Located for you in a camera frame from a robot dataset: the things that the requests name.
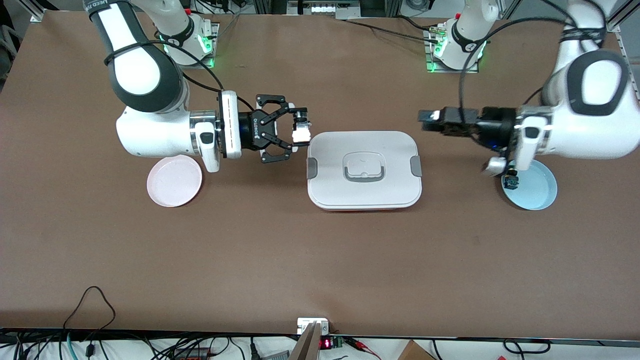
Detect pink round plate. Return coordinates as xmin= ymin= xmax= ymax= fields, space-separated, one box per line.
xmin=146 ymin=155 xmax=203 ymax=208

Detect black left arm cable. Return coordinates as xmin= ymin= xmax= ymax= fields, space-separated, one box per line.
xmin=460 ymin=0 xmax=621 ymax=126

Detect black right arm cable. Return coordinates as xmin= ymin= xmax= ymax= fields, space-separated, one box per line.
xmin=105 ymin=40 xmax=256 ymax=112

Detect white lunch box grey clips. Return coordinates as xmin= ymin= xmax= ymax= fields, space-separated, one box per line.
xmin=306 ymin=131 xmax=423 ymax=212

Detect brown cardboard box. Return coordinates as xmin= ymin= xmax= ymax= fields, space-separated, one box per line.
xmin=397 ymin=340 xmax=436 ymax=360

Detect wooden bar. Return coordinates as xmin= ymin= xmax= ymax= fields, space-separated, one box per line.
xmin=290 ymin=321 xmax=323 ymax=360

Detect black cable across table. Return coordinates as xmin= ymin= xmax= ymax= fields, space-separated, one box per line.
xmin=342 ymin=19 xmax=441 ymax=43

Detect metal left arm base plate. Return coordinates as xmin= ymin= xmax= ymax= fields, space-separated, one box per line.
xmin=425 ymin=25 xmax=480 ymax=74

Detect light blue round plate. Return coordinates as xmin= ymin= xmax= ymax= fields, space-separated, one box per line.
xmin=501 ymin=159 xmax=558 ymax=211

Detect thin black looped cable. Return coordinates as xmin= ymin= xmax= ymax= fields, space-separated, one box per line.
xmin=62 ymin=286 xmax=117 ymax=346

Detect small white socket box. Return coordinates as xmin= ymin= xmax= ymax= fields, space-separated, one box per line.
xmin=297 ymin=318 xmax=330 ymax=335

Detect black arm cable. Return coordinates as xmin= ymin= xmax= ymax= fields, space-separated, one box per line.
xmin=460 ymin=0 xmax=621 ymax=126
xmin=105 ymin=40 xmax=256 ymax=112

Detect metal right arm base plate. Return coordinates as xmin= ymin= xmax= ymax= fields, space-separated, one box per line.
xmin=162 ymin=22 xmax=221 ymax=70

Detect black cable loop with plug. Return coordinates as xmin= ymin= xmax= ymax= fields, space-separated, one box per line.
xmin=502 ymin=339 xmax=552 ymax=356

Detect aluminium frame structure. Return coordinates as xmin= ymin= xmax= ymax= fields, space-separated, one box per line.
xmin=252 ymin=0 xmax=401 ymax=21

